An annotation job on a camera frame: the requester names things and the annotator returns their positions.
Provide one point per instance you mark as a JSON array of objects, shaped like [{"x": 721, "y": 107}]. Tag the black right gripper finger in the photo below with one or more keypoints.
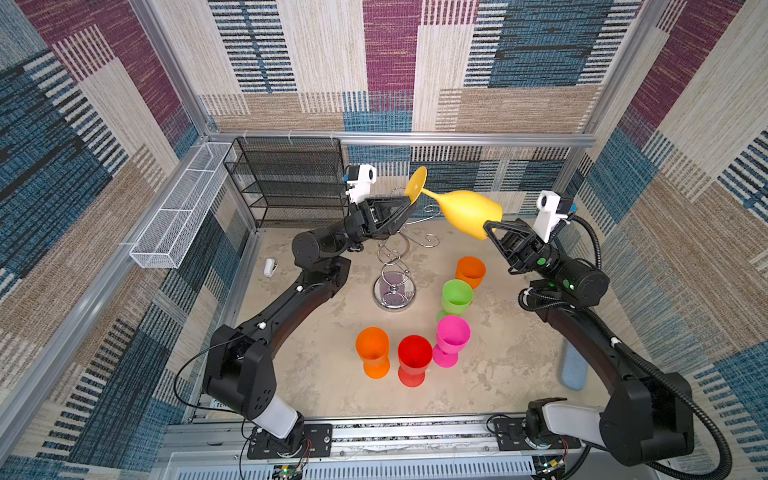
[
  {"x": 505, "y": 246},
  {"x": 501, "y": 228}
]

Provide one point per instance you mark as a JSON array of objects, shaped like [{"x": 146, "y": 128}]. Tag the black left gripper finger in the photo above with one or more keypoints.
[
  {"x": 389, "y": 202},
  {"x": 395, "y": 219}
]

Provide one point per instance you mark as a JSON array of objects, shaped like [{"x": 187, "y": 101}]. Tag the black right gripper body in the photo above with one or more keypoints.
[{"x": 537, "y": 256}]

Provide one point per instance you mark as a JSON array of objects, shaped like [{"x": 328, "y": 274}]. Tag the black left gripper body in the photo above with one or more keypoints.
[{"x": 374, "y": 224}]

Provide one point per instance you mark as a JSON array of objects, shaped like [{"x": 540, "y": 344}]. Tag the orange wine glass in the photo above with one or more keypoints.
[
  {"x": 372, "y": 346},
  {"x": 471, "y": 270}
]

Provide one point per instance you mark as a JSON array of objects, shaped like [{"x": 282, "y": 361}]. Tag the yellow wine glass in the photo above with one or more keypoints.
[{"x": 467, "y": 211}]

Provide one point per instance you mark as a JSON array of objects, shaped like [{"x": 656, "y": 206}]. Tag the green wine glass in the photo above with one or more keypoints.
[{"x": 457, "y": 295}]

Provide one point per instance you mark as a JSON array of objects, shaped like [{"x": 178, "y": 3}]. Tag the pink wine glass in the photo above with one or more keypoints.
[{"x": 453, "y": 333}]

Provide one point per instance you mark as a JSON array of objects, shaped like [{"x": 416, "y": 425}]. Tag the red wine glass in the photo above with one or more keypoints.
[{"x": 415, "y": 355}]

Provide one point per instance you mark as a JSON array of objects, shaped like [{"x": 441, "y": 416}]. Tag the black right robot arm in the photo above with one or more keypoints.
[{"x": 650, "y": 414}]

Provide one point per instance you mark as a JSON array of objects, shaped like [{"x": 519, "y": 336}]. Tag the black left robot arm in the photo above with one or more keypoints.
[{"x": 239, "y": 370}]

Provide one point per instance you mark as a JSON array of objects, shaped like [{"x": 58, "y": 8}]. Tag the chrome wine glass rack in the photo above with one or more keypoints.
[{"x": 395, "y": 290}]

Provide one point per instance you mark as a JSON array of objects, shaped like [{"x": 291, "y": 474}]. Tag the small white stapler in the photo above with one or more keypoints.
[{"x": 270, "y": 267}]

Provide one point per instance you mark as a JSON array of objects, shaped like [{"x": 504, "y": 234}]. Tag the blue grey glasses case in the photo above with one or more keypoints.
[{"x": 573, "y": 368}]

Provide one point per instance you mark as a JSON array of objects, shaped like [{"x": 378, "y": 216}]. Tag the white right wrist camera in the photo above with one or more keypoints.
[{"x": 552, "y": 209}]

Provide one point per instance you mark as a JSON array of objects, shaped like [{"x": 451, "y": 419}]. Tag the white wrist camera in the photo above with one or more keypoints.
[
  {"x": 359, "y": 181},
  {"x": 552, "y": 209}
]

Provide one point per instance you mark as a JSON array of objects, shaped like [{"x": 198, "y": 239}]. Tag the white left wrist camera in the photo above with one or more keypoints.
[{"x": 359, "y": 181}]

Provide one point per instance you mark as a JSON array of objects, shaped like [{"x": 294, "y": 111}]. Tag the black wire mesh shelf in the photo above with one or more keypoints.
[{"x": 289, "y": 182}]

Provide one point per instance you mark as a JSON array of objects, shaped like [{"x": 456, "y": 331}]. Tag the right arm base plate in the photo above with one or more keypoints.
[{"x": 512, "y": 435}]

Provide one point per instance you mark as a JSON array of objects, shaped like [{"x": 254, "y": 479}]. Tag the white wire mesh basket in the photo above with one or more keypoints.
[{"x": 166, "y": 240}]

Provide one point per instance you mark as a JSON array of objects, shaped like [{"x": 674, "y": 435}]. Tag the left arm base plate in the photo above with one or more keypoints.
[{"x": 314, "y": 437}]

